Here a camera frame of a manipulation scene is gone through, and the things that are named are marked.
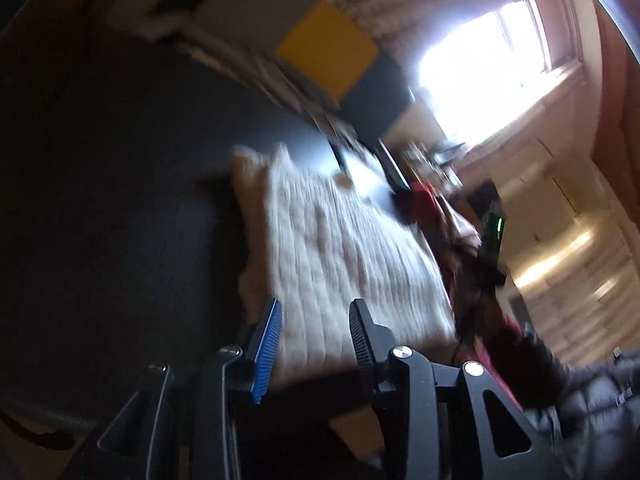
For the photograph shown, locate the cream knitted sweater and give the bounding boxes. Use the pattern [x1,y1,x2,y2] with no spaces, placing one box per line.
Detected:
[231,145,456,389]

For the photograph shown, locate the black padded folding table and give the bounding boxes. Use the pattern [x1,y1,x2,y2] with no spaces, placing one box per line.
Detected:
[1,22,337,420]

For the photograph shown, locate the pink beige garment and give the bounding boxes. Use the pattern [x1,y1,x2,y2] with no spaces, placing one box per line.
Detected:
[436,194,482,257]

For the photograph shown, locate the black jacket right sleeve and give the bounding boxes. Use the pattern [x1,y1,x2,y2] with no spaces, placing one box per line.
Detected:
[497,327,639,479]

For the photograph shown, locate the magenta quilt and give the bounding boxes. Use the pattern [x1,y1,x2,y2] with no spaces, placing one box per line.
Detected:
[451,263,522,408]

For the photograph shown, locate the side window curtain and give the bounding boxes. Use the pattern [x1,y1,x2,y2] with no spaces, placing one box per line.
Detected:
[515,217,639,366]

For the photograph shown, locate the red knitted garment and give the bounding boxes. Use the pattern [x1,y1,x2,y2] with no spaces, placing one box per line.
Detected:
[409,181,449,242]

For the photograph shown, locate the right floral curtain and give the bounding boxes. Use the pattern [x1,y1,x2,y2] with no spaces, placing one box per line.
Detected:
[457,60,602,171]

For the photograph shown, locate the grey yellow blue headboard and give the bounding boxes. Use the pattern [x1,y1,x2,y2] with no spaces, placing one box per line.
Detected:
[184,0,412,143]

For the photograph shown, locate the grey hoodie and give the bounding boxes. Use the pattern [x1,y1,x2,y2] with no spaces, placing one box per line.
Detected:
[134,13,357,142]

